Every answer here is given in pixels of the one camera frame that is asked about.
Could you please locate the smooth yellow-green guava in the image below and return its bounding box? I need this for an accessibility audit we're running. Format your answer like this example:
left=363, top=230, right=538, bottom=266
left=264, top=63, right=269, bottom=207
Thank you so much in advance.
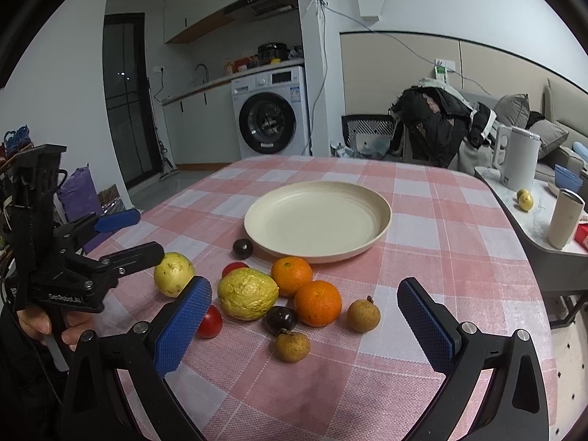
left=154, top=252, right=196, bottom=298

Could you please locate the red cherry tomato front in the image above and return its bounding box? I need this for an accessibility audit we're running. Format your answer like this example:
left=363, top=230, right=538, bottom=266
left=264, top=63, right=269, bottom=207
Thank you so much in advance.
left=196, top=305, right=223, bottom=340

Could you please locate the red cherry tomato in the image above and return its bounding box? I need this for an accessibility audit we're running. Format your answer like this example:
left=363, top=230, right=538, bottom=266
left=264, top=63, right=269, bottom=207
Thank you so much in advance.
left=221, top=262, right=248, bottom=278
left=196, top=305, right=223, bottom=340

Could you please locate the dark plum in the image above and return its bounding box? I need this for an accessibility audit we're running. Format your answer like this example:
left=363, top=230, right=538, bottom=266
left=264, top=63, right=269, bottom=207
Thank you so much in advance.
left=263, top=306, right=298, bottom=337
left=232, top=238, right=254, bottom=260

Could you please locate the wrinkled yellow guava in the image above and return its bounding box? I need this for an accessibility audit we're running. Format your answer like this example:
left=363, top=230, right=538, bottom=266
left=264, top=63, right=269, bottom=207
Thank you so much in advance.
left=217, top=268, right=279, bottom=322

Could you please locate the dark plum front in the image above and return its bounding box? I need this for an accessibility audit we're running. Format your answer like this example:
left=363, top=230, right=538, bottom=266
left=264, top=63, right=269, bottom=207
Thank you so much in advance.
left=263, top=306, right=298, bottom=337

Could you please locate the brown longan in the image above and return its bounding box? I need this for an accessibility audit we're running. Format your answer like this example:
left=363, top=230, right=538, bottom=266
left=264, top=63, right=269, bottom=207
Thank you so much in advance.
left=275, top=331, right=311, bottom=362
left=347, top=296, right=381, bottom=333

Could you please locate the orange mandarin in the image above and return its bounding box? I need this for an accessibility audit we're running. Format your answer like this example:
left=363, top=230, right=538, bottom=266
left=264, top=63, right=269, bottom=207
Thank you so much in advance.
left=271, top=257, right=313, bottom=298
left=293, top=281, right=342, bottom=327

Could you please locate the brown longan front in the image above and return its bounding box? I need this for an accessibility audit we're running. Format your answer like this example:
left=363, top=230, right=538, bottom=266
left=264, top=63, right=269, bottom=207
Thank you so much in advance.
left=275, top=331, right=311, bottom=362

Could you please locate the orange mandarin front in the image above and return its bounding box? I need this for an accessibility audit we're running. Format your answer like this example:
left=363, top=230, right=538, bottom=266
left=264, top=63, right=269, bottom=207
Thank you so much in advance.
left=293, top=281, right=342, bottom=327

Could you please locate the person left hand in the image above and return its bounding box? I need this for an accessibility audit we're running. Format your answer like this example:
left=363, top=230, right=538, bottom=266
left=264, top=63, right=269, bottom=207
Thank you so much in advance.
left=17, top=306, right=95, bottom=351

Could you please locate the purple bag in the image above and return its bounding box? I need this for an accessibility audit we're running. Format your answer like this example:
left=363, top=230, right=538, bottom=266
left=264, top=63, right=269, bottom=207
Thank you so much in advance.
left=57, top=164, right=105, bottom=254

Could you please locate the grey side table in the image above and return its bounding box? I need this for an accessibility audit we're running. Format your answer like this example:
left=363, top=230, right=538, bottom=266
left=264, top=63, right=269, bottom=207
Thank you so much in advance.
left=474, top=166, right=587, bottom=330

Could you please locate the red box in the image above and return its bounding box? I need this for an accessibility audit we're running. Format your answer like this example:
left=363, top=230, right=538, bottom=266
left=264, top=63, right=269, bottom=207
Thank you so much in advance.
left=574, top=223, right=588, bottom=250

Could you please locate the beige tumbler cup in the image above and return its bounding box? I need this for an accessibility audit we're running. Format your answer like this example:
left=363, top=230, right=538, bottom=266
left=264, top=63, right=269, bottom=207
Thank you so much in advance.
left=547, top=188, right=585, bottom=250

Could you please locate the pink checkered tablecloth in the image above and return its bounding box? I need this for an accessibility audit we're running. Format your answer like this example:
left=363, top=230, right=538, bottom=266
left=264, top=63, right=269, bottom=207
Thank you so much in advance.
left=93, top=156, right=557, bottom=440

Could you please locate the yellow fruit on side table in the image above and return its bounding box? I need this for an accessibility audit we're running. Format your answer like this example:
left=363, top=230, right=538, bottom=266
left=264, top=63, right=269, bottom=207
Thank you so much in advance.
left=516, top=189, right=534, bottom=212

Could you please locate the cream round plate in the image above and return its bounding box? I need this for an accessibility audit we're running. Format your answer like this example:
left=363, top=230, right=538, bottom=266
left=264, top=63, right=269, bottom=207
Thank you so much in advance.
left=243, top=181, right=392, bottom=264

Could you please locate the white washing machine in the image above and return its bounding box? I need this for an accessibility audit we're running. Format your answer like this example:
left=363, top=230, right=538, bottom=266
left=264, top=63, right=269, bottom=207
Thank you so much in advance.
left=230, top=65, right=311, bottom=158

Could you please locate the blue bowl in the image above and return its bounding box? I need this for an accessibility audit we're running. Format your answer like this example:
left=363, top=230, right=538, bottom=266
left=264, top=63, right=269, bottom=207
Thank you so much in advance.
left=554, top=164, right=583, bottom=193

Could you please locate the white electric kettle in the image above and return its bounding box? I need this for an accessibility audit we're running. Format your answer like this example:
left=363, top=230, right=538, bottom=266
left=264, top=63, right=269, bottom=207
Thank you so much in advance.
left=492, top=125, right=541, bottom=192

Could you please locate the black rice cooker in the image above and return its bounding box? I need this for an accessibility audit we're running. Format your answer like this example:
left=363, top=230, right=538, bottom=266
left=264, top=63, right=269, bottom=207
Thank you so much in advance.
left=257, top=42, right=290, bottom=66

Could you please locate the kitchen range hood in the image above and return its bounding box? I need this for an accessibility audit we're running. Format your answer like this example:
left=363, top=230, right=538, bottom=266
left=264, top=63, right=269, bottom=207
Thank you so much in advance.
left=222, top=0, right=298, bottom=22

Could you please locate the black mesh chair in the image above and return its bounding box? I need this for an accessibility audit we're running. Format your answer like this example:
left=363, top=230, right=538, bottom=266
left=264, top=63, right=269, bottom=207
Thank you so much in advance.
left=342, top=115, right=397, bottom=160

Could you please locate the pile of dark clothes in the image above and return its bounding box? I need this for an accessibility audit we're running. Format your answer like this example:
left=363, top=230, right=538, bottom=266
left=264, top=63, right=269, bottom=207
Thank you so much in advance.
left=388, top=78, right=496, bottom=168

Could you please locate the grey sofa pillow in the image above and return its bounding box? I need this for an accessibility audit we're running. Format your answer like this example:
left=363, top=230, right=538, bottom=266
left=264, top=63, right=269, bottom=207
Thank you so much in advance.
left=494, top=94, right=530, bottom=129

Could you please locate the grey sofa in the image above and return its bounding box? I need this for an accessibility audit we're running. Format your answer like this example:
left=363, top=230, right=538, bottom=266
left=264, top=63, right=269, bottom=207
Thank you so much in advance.
left=465, top=78, right=587, bottom=182

